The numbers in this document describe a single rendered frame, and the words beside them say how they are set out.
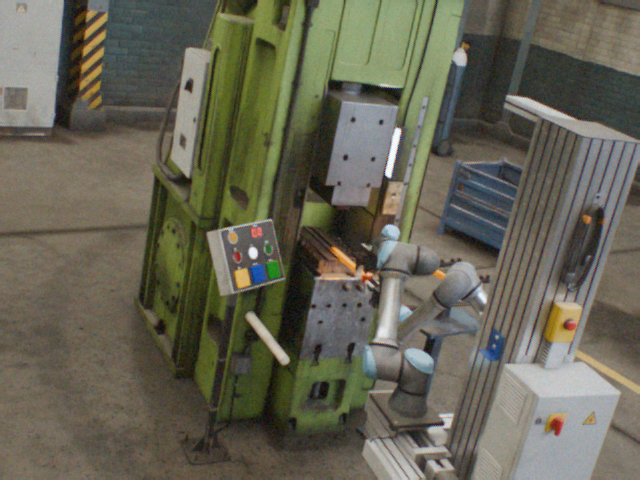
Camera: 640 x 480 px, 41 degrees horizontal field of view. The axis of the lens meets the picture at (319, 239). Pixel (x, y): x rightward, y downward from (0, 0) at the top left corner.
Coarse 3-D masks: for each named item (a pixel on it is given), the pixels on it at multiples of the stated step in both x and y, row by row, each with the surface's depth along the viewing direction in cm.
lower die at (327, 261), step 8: (304, 232) 443; (312, 232) 442; (320, 232) 447; (304, 240) 434; (312, 240) 434; (320, 240) 433; (328, 240) 437; (312, 248) 426; (320, 248) 426; (328, 248) 425; (304, 256) 426; (320, 256) 418; (328, 256) 418; (336, 256) 417; (352, 256) 423; (320, 264) 413; (328, 264) 415; (336, 264) 417; (344, 264) 419; (328, 272) 417; (336, 272) 419; (344, 272) 421; (352, 272) 423
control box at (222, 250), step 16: (256, 224) 380; (272, 224) 388; (224, 240) 364; (240, 240) 371; (256, 240) 379; (272, 240) 387; (224, 256) 363; (256, 256) 377; (272, 256) 385; (224, 272) 365; (224, 288) 366; (240, 288) 367
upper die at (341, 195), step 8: (312, 176) 420; (312, 184) 420; (320, 184) 412; (320, 192) 412; (328, 192) 405; (336, 192) 401; (344, 192) 403; (352, 192) 405; (360, 192) 407; (368, 192) 409; (328, 200) 405; (336, 200) 403; (344, 200) 405; (352, 200) 407; (360, 200) 409; (368, 200) 411
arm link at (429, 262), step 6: (420, 246) 334; (426, 252) 331; (432, 252) 334; (420, 258) 329; (426, 258) 330; (432, 258) 331; (438, 258) 337; (420, 264) 329; (426, 264) 330; (432, 264) 332; (438, 264) 336; (420, 270) 330; (426, 270) 331; (432, 270) 333
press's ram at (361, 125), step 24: (336, 96) 392; (360, 96) 404; (336, 120) 388; (360, 120) 391; (384, 120) 397; (336, 144) 391; (360, 144) 396; (384, 144) 402; (336, 168) 396; (360, 168) 401
